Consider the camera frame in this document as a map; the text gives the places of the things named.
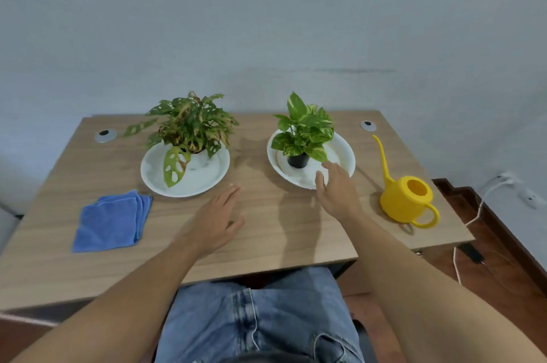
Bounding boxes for person's right hand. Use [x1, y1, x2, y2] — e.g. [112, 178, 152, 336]
[315, 161, 364, 224]

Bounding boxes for person's left hand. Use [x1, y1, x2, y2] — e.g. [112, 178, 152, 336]
[173, 184, 246, 259]

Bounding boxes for yellow plastic watering can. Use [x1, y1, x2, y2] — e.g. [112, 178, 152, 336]
[372, 134, 441, 230]

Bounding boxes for pothos plant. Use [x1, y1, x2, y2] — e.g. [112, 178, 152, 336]
[271, 91, 335, 170]

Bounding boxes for blue microfibre cloth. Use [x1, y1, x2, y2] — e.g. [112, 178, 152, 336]
[71, 190, 153, 254]

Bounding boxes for monstera plant with holed leaves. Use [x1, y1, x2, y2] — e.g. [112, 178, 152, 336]
[121, 91, 239, 188]

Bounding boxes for person's right forearm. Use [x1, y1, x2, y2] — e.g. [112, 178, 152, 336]
[341, 212, 547, 363]

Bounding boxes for person's left forearm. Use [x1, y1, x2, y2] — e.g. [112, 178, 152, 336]
[10, 243, 202, 363]

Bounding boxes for plain white plate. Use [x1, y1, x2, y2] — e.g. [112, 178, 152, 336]
[140, 142, 231, 198]

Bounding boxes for wooden table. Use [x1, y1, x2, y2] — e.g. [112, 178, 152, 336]
[0, 110, 476, 312]

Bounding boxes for blue denim jeans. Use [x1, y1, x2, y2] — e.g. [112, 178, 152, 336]
[153, 266, 366, 363]

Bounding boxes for black power adapter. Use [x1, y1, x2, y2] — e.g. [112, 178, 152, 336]
[458, 242, 484, 264]

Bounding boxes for white cabinet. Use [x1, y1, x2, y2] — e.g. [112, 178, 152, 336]
[0, 206, 19, 255]

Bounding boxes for white plate with brown ring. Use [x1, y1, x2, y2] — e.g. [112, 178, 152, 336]
[267, 129, 356, 191]

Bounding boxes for white power cable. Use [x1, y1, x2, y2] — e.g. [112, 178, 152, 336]
[452, 178, 513, 287]

